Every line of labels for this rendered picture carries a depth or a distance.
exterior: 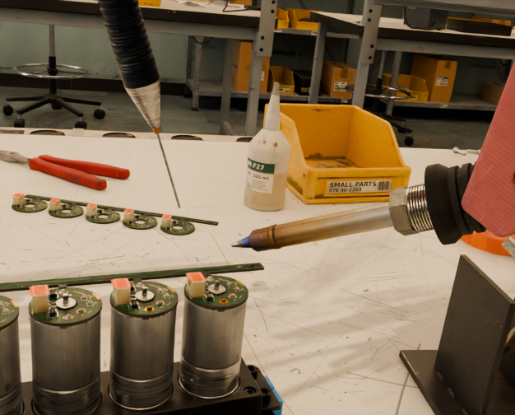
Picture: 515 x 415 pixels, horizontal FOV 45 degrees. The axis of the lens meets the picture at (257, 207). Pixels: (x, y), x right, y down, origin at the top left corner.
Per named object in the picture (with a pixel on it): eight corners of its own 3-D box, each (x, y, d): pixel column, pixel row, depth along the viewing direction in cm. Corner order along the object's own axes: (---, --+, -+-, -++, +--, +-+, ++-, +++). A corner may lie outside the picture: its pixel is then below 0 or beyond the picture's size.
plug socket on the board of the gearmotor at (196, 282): (211, 296, 24) (211, 280, 24) (188, 298, 23) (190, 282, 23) (205, 286, 24) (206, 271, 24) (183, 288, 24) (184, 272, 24)
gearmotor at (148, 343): (177, 422, 24) (184, 308, 23) (113, 433, 24) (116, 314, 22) (163, 384, 27) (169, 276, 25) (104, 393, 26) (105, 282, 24)
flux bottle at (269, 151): (240, 195, 53) (252, 76, 49) (280, 197, 53) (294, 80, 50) (246, 211, 49) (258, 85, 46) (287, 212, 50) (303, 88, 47)
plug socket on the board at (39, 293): (56, 311, 22) (56, 294, 22) (30, 314, 21) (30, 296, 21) (54, 300, 22) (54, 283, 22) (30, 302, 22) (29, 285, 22)
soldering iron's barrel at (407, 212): (251, 269, 22) (436, 237, 19) (237, 227, 21) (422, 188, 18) (267, 254, 23) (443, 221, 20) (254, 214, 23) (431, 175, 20)
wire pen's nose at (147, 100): (132, 129, 20) (118, 84, 19) (162, 116, 20) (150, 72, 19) (147, 137, 19) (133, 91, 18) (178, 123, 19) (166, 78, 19)
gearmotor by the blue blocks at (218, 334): (244, 411, 25) (257, 300, 24) (186, 421, 25) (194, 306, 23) (226, 375, 28) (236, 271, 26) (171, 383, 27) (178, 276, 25)
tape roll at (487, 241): (513, 226, 52) (517, 213, 52) (549, 258, 47) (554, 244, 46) (444, 222, 52) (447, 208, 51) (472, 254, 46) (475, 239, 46)
